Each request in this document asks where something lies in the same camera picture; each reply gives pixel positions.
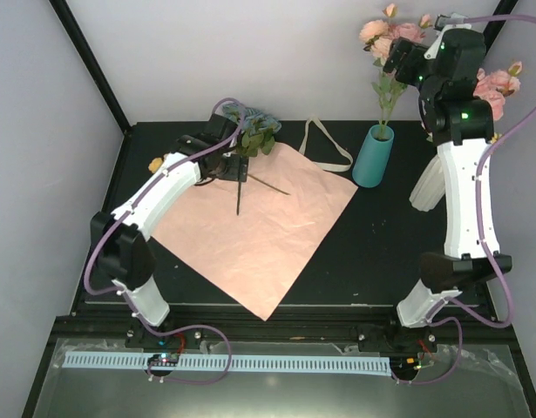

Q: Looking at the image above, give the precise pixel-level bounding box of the blue hydrangea stem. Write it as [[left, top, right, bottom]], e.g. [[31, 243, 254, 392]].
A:
[[231, 107, 282, 215]]

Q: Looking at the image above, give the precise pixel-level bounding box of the cream ribbon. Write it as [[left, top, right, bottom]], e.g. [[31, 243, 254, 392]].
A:
[[298, 116, 354, 173]]

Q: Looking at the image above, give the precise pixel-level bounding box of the purple cable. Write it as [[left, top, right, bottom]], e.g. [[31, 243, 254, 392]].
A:
[[83, 98, 233, 387], [389, 13, 536, 388]]

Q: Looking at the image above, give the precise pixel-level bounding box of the black frame post left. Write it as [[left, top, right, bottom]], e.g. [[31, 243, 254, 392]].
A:
[[49, 0, 132, 134]]

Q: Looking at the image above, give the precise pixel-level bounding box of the right circuit board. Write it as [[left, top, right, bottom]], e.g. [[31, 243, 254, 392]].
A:
[[398, 356, 434, 370]]

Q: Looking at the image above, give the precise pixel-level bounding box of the light blue cable duct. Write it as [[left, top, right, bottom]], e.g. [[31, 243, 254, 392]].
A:
[[62, 352, 391, 377]]

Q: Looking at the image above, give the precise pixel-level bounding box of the yellow rose stem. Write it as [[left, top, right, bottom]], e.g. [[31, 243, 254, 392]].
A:
[[148, 135, 190, 173]]

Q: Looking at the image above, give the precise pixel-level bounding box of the black frame post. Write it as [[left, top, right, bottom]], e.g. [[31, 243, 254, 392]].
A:
[[49, 0, 132, 134], [483, 0, 519, 43]]

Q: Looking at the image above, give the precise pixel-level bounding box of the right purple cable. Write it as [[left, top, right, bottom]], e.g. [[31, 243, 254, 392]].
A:
[[389, 13, 536, 388]]

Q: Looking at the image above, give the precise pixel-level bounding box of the black frame post right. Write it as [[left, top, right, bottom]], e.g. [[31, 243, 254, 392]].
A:
[[483, 0, 519, 43]]

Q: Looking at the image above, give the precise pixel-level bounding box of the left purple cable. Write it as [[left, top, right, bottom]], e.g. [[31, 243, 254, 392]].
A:
[[83, 98, 233, 387]]

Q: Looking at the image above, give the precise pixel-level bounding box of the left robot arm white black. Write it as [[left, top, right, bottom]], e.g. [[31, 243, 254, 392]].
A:
[[84, 113, 243, 347]]

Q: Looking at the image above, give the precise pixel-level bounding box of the teal vase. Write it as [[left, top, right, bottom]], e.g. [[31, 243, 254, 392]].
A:
[[352, 125, 395, 188]]

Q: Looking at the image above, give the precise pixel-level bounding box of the circuit board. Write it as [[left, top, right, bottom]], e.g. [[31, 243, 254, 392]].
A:
[[148, 353, 180, 367], [398, 356, 434, 370]]

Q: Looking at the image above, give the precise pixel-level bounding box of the pink white flower bouquet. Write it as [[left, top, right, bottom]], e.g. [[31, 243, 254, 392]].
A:
[[473, 61, 523, 122]]

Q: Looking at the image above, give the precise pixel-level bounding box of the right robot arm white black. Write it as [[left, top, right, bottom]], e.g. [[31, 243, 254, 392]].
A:
[[383, 24, 512, 351]]

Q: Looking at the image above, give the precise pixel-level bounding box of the white ribbed vase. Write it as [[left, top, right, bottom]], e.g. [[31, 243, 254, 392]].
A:
[[410, 155, 445, 212]]

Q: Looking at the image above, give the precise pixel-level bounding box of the pink wrapping paper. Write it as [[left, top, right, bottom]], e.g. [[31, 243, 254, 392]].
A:
[[153, 144, 357, 320]]

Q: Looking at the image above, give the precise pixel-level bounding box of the pink rose stem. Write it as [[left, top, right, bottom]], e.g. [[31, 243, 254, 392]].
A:
[[359, 3, 407, 141], [391, 13, 434, 44]]

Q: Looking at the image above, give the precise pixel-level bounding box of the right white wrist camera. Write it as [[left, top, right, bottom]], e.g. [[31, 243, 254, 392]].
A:
[[424, 13, 472, 60]]

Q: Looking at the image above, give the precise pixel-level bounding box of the left circuit board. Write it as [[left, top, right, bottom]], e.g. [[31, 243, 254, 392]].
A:
[[148, 353, 180, 367]]

